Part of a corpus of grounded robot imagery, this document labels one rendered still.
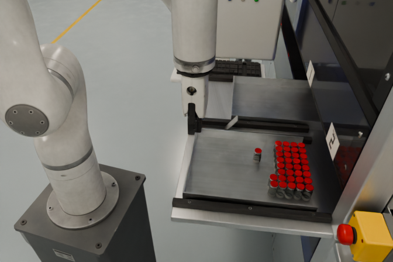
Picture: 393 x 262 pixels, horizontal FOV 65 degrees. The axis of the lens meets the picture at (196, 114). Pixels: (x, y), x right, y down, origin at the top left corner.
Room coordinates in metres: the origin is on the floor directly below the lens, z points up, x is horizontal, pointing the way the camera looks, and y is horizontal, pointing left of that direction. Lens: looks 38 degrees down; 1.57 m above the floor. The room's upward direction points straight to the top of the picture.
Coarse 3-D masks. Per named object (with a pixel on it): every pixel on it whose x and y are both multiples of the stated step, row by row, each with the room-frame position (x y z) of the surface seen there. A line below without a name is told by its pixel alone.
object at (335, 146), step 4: (332, 124) 0.61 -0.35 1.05; (332, 128) 0.61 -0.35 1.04; (328, 132) 0.62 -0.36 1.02; (332, 132) 0.60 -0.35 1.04; (328, 136) 0.61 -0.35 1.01; (332, 136) 0.59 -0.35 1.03; (336, 136) 0.57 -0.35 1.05; (328, 140) 0.60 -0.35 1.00; (332, 140) 0.58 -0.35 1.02; (336, 140) 0.56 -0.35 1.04; (328, 144) 0.59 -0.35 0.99; (336, 144) 0.55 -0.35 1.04; (332, 148) 0.57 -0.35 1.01; (336, 148) 0.55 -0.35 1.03; (332, 152) 0.56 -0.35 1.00; (332, 156) 0.55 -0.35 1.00; (332, 160) 0.54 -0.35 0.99
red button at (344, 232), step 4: (340, 224) 0.35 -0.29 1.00; (344, 224) 0.35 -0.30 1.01; (340, 228) 0.34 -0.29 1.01; (344, 228) 0.34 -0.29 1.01; (348, 228) 0.34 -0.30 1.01; (340, 232) 0.33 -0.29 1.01; (344, 232) 0.33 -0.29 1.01; (348, 232) 0.33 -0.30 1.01; (352, 232) 0.33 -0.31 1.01; (340, 236) 0.33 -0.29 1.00; (344, 236) 0.32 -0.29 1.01; (348, 236) 0.32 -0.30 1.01; (352, 236) 0.32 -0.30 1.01; (340, 240) 0.32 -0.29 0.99; (344, 240) 0.32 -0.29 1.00; (348, 240) 0.32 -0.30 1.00; (352, 240) 0.32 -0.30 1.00; (344, 244) 0.32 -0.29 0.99; (348, 244) 0.32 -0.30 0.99
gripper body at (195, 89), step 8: (184, 72) 0.53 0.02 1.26; (208, 72) 0.53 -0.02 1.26; (184, 80) 0.51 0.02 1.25; (192, 80) 0.51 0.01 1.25; (200, 80) 0.51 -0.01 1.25; (208, 80) 0.57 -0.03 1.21; (184, 88) 0.51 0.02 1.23; (192, 88) 0.51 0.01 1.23; (200, 88) 0.51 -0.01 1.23; (208, 88) 0.58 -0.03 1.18; (184, 96) 0.51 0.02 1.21; (192, 96) 0.50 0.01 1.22; (200, 96) 0.50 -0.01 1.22; (208, 96) 0.58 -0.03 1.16; (184, 104) 0.51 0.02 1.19; (200, 104) 0.50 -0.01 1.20; (184, 112) 0.51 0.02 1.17; (200, 112) 0.50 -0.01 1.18
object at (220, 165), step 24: (192, 144) 0.68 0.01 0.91; (216, 144) 0.71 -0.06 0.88; (240, 144) 0.71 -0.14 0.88; (264, 144) 0.71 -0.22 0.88; (192, 168) 0.61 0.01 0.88; (216, 168) 0.61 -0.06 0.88; (240, 168) 0.61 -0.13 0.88; (264, 168) 0.61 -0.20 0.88; (192, 192) 0.50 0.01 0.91; (216, 192) 0.52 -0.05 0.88; (240, 192) 0.52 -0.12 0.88; (264, 192) 0.52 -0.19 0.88
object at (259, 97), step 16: (240, 80) 1.07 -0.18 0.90; (256, 80) 1.06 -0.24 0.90; (272, 80) 1.06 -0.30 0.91; (288, 80) 1.05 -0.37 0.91; (304, 80) 1.04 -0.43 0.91; (240, 96) 0.98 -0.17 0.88; (256, 96) 0.98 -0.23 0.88; (272, 96) 0.98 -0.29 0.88; (288, 96) 0.98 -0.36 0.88; (304, 96) 0.98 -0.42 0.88; (240, 112) 0.88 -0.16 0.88; (256, 112) 0.88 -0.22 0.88; (272, 112) 0.88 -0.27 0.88; (288, 112) 0.88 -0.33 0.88; (304, 112) 0.88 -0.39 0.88; (320, 128) 0.79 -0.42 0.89
